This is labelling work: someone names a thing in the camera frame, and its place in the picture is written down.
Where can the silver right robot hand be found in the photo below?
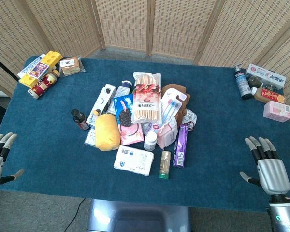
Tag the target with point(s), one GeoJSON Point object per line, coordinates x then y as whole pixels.
{"type": "Point", "coordinates": [273, 174]}

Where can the yellow plush toy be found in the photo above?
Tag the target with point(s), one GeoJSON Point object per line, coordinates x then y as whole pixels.
{"type": "Point", "coordinates": [107, 133]}

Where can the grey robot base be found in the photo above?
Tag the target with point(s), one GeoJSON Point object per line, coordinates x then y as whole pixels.
{"type": "Point", "coordinates": [137, 215]}

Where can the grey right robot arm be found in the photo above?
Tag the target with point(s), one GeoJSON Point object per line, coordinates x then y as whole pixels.
{"type": "Point", "coordinates": [285, 215]}

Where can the blue carpet table cover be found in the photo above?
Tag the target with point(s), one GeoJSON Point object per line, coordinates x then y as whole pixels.
{"type": "Point", "coordinates": [220, 149]}

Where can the pink box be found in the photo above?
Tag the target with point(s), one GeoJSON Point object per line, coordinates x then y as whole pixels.
{"type": "Point", "coordinates": [277, 111]}

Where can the brown drink bottle red label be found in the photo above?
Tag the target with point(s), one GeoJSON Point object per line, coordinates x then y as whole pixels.
{"type": "Point", "coordinates": [268, 95]}

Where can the dark green round object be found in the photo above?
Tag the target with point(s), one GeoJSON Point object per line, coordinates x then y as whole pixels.
{"type": "Point", "coordinates": [255, 82]}

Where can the small dark bottle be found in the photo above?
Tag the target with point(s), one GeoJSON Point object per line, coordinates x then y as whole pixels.
{"type": "Point", "coordinates": [78, 119]}

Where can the dark blue pump bottle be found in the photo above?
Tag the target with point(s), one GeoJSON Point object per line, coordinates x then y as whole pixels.
{"type": "Point", "coordinates": [242, 83]}

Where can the purple long box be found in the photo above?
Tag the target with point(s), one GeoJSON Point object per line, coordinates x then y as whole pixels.
{"type": "Point", "coordinates": [181, 147]}

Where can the red label jar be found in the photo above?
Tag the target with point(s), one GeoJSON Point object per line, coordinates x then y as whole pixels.
{"type": "Point", "coordinates": [44, 84]}

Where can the white toothpaste box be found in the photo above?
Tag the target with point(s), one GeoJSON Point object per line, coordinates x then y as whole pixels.
{"type": "Point", "coordinates": [265, 76]}

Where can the silver foil packet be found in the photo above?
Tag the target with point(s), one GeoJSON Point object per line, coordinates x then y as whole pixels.
{"type": "Point", "coordinates": [189, 118]}

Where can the white blue long box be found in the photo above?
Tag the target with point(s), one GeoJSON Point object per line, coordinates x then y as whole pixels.
{"type": "Point", "coordinates": [27, 68]}

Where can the purple card box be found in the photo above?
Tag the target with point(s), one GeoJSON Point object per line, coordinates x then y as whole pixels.
{"type": "Point", "coordinates": [39, 70]}

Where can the toothpick bottle green cap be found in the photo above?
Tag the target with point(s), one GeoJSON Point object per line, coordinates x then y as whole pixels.
{"type": "Point", "coordinates": [164, 165]}

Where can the pink tissue packet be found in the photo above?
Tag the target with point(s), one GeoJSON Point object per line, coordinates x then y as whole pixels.
{"type": "Point", "coordinates": [168, 135]}

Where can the wicker folding screen panel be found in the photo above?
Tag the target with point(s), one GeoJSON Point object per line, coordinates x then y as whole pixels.
{"type": "Point", "coordinates": [246, 29]}
{"type": "Point", "coordinates": [183, 26]}
{"type": "Point", "coordinates": [7, 29]}
{"type": "Point", "coordinates": [67, 24]}
{"type": "Point", "coordinates": [123, 24]}
{"type": "Point", "coordinates": [287, 60]}

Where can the yellow cheese-shaped box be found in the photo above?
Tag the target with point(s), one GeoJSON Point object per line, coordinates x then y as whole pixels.
{"type": "Point", "coordinates": [53, 57]}

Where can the toothbrush blister pack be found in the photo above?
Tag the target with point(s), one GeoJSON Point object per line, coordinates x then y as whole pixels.
{"type": "Point", "coordinates": [171, 102]}

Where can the white box with black circles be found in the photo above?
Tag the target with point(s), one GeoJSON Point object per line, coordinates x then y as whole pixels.
{"type": "Point", "coordinates": [102, 101]}

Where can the wrapped sandwich package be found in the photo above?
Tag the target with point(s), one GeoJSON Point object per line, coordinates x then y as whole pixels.
{"type": "Point", "coordinates": [71, 66]}

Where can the white pill bottle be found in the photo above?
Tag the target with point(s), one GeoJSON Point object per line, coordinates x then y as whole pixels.
{"type": "Point", "coordinates": [150, 142]}

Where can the small clear clips packet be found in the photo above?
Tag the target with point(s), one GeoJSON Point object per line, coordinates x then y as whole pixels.
{"type": "Point", "coordinates": [151, 126]}

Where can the white tissue package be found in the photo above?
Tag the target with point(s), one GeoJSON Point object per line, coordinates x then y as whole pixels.
{"type": "Point", "coordinates": [134, 160]}

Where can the pink flat packet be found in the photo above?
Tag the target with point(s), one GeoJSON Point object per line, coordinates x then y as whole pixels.
{"type": "Point", "coordinates": [131, 135]}

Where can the blue cookie packet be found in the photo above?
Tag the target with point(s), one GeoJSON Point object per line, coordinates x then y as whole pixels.
{"type": "Point", "coordinates": [124, 108]}

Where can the bamboo chopsticks pack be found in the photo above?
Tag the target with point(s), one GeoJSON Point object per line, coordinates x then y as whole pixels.
{"type": "Point", "coordinates": [147, 99]}

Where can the white bottle blue cap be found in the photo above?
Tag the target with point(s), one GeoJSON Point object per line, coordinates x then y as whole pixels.
{"type": "Point", "coordinates": [124, 88]}

